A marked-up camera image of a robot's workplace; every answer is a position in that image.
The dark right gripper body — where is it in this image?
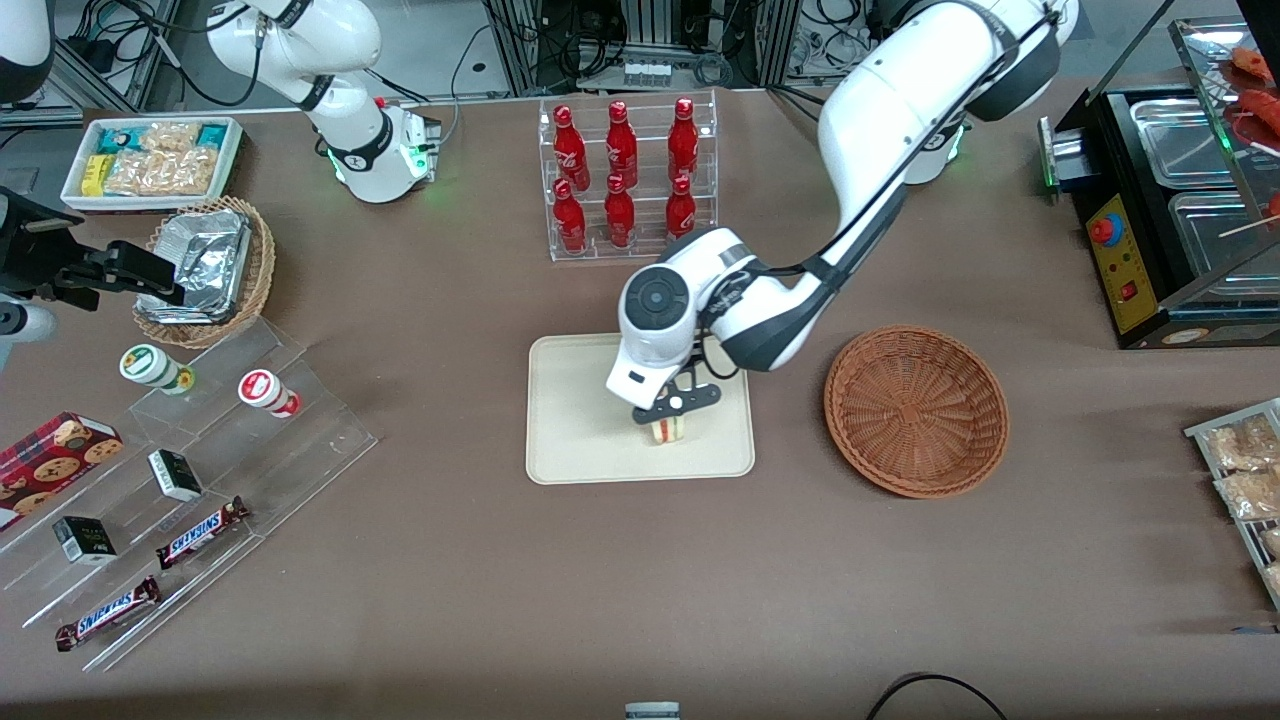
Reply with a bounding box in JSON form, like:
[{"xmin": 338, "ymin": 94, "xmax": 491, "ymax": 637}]
[{"xmin": 0, "ymin": 189, "xmax": 103, "ymax": 302}]

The cream rectangular tray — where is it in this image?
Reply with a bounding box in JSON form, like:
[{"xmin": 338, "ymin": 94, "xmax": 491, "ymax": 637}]
[{"xmin": 526, "ymin": 328, "xmax": 756, "ymax": 486}]

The light wicker basket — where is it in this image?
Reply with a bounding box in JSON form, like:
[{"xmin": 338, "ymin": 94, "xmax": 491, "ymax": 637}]
[{"xmin": 133, "ymin": 196, "xmax": 277, "ymax": 350}]

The round brown wicker basket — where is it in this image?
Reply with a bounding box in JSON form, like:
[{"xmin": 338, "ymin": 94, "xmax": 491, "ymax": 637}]
[{"xmin": 824, "ymin": 325, "xmax": 1010, "ymax": 499}]

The tray of packaged snacks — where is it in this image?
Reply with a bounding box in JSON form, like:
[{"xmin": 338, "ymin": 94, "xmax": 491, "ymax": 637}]
[{"xmin": 1184, "ymin": 398, "xmax": 1280, "ymax": 612}]

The silver foil packet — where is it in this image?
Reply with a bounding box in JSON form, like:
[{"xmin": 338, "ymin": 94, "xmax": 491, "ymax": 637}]
[
  {"xmin": 150, "ymin": 209, "xmax": 252, "ymax": 303},
  {"xmin": 136, "ymin": 288, "xmax": 237, "ymax": 325}
]

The green lid cup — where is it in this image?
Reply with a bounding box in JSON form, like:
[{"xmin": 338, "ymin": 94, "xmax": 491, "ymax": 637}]
[{"xmin": 119, "ymin": 344, "xmax": 196, "ymax": 396}]

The large clear bag of crackers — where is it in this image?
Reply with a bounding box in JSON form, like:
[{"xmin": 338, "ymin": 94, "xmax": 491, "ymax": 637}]
[{"xmin": 104, "ymin": 147, "xmax": 218, "ymax": 197}]

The clear acrylic bottle rack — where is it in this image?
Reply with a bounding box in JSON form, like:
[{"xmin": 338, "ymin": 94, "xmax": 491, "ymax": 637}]
[{"xmin": 538, "ymin": 89, "xmax": 719, "ymax": 263}]

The white rectangular snack bin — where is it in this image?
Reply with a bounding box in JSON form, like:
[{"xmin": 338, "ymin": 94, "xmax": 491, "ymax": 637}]
[{"xmin": 60, "ymin": 116, "xmax": 245, "ymax": 213}]

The red lid cup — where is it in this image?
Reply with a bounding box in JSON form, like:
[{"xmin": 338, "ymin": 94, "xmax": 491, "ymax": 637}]
[{"xmin": 238, "ymin": 369, "xmax": 302, "ymax": 419}]

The red cola bottle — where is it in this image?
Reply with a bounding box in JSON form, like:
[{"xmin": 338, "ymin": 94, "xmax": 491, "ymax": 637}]
[
  {"xmin": 606, "ymin": 100, "xmax": 639, "ymax": 189},
  {"xmin": 553, "ymin": 104, "xmax": 591, "ymax": 192},
  {"xmin": 553, "ymin": 178, "xmax": 588, "ymax": 254},
  {"xmin": 665, "ymin": 175, "xmax": 697, "ymax": 241},
  {"xmin": 668, "ymin": 97, "xmax": 699, "ymax": 185},
  {"xmin": 604, "ymin": 173, "xmax": 636, "ymax": 249}
]

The red plaid cookie box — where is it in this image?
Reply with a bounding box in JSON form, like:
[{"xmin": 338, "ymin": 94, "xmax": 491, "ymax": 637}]
[{"xmin": 0, "ymin": 411, "xmax": 125, "ymax": 532}]

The small black box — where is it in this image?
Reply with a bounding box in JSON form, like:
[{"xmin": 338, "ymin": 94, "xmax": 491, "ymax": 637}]
[
  {"xmin": 148, "ymin": 449, "xmax": 204, "ymax": 503},
  {"xmin": 52, "ymin": 516, "xmax": 118, "ymax": 566}
]

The clear acrylic stepped display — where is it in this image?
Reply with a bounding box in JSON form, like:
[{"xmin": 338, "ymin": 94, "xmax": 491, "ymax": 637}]
[{"xmin": 0, "ymin": 318, "xmax": 379, "ymax": 673}]

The snickers bar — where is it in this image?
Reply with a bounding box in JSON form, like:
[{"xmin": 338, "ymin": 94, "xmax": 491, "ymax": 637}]
[
  {"xmin": 156, "ymin": 496, "xmax": 250, "ymax": 571},
  {"xmin": 55, "ymin": 575, "xmax": 162, "ymax": 653}
]

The black food warmer appliance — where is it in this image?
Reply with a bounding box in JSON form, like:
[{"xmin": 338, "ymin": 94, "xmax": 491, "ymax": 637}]
[{"xmin": 1038, "ymin": 0, "xmax": 1280, "ymax": 351}]

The steel warmer pan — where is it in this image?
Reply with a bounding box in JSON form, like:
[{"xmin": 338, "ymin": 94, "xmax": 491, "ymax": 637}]
[
  {"xmin": 1129, "ymin": 97, "xmax": 1242, "ymax": 190},
  {"xmin": 1167, "ymin": 189, "xmax": 1280, "ymax": 292}
]

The red sausage skewer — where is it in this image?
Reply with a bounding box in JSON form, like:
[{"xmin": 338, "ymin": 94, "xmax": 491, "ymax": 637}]
[{"xmin": 1239, "ymin": 89, "xmax": 1280, "ymax": 142}]

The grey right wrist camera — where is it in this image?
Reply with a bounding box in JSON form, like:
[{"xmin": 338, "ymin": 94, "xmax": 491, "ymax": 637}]
[{"xmin": 0, "ymin": 300, "xmax": 59, "ymax": 373}]

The aluminium equipment frame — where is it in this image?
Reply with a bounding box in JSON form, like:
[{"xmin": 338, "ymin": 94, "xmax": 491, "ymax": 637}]
[{"xmin": 485, "ymin": 0, "xmax": 803, "ymax": 93}]

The black floor cable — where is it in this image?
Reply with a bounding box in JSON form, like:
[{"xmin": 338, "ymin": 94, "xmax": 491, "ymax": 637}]
[{"xmin": 865, "ymin": 672, "xmax": 1012, "ymax": 720}]

